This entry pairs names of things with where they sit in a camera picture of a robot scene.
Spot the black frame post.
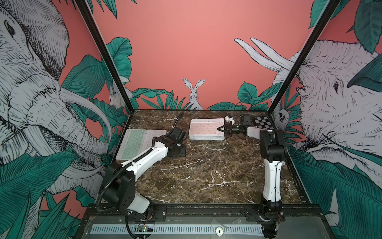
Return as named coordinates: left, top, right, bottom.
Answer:
left=267, top=0, right=340, bottom=114
left=75, top=0, right=135, bottom=114

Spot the white slotted cable duct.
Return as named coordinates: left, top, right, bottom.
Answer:
left=90, top=224, right=263, bottom=236

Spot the black front mounting rail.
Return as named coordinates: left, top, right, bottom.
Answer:
left=85, top=204, right=324, bottom=222

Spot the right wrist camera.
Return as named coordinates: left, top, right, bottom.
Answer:
left=224, top=115, right=254, bottom=126

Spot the left black frame post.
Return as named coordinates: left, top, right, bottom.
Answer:
left=75, top=0, right=135, bottom=114

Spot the right black frame post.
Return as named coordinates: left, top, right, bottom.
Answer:
left=267, top=0, right=340, bottom=114

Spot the green keyboard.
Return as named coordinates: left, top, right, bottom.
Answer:
left=115, top=129, right=147, bottom=160
left=189, top=135, right=225, bottom=141

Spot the small electronics board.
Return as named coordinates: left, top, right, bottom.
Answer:
left=136, top=225, right=153, bottom=233

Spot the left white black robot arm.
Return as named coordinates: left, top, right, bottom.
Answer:
left=95, top=132, right=186, bottom=221

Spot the white keyboard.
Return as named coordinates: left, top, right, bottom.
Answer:
left=139, top=129, right=167, bottom=153

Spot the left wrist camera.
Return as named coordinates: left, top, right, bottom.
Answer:
left=169, top=127, right=186, bottom=144

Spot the black white checkerboard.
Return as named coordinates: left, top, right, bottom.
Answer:
left=252, top=116, right=274, bottom=130

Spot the pink keyboard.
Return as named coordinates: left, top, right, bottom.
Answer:
left=189, top=118, right=225, bottom=137

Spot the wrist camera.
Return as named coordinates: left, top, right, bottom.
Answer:
left=224, top=115, right=254, bottom=126
left=169, top=127, right=186, bottom=144

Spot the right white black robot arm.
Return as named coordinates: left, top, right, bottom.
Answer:
left=217, top=123, right=287, bottom=222

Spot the round silver lock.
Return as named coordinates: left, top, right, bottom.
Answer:
left=215, top=227, right=224, bottom=237

